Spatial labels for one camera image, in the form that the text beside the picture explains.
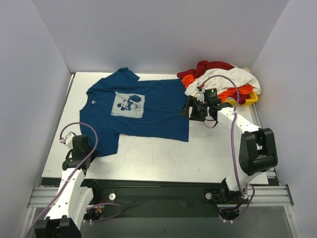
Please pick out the orange t-shirt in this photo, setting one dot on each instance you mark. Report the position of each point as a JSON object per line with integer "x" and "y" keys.
{"x": 244, "y": 91}

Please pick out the yellow plastic bin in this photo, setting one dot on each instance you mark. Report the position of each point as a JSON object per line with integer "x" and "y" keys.
{"x": 251, "y": 100}

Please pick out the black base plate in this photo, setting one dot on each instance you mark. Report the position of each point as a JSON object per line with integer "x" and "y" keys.
{"x": 161, "y": 209}

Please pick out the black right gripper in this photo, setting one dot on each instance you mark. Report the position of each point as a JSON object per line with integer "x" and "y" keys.
{"x": 194, "y": 109}

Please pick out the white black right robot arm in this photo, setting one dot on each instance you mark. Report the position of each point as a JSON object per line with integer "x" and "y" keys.
{"x": 253, "y": 148}

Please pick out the blue Mickey Mouse t-shirt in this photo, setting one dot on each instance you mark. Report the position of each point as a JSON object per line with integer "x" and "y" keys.
{"x": 123, "y": 104}

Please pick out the dark red t-shirt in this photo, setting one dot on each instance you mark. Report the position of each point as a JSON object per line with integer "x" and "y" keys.
{"x": 205, "y": 65}

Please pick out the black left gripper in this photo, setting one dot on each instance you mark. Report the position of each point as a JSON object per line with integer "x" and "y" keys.
{"x": 80, "y": 143}

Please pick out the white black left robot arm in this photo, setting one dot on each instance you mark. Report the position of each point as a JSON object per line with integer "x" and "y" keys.
{"x": 67, "y": 210}

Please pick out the white t-shirt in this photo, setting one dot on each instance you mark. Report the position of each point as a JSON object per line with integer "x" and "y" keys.
{"x": 213, "y": 78}

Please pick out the aluminium mounting rail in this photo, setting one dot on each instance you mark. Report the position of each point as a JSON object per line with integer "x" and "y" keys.
{"x": 263, "y": 196}

